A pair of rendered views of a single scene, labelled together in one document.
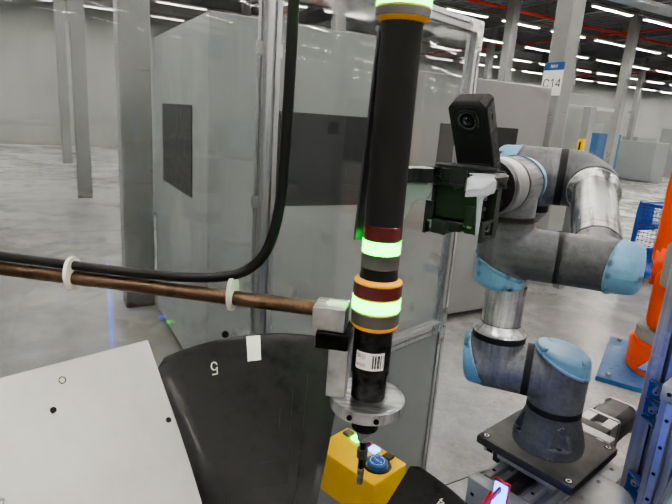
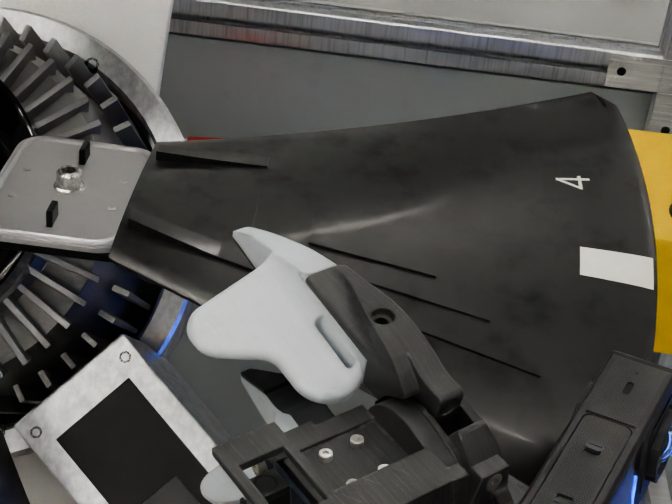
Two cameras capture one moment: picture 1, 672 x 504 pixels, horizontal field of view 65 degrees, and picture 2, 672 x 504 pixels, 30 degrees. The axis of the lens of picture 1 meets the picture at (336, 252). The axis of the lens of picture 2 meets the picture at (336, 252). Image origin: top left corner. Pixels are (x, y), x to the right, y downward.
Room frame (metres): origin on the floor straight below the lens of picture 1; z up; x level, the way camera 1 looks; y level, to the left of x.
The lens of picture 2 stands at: (0.21, -0.47, 1.47)
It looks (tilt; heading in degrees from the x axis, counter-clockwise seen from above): 32 degrees down; 47
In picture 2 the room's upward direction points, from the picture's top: 7 degrees clockwise
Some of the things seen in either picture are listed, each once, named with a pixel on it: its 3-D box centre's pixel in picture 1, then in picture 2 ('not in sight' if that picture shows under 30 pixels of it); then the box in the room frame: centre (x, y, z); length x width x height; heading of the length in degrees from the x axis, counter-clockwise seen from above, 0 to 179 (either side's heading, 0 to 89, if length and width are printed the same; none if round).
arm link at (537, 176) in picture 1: (512, 184); not in sight; (0.76, -0.25, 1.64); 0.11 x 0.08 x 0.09; 146
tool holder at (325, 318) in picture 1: (360, 357); not in sight; (0.45, -0.03, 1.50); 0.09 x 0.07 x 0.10; 81
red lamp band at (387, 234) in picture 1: (382, 230); not in sight; (0.45, -0.04, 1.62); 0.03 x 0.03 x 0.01
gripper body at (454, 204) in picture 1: (472, 196); not in sight; (0.63, -0.16, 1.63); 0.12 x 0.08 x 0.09; 146
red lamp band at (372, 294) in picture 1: (377, 287); not in sight; (0.45, -0.04, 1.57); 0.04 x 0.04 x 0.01
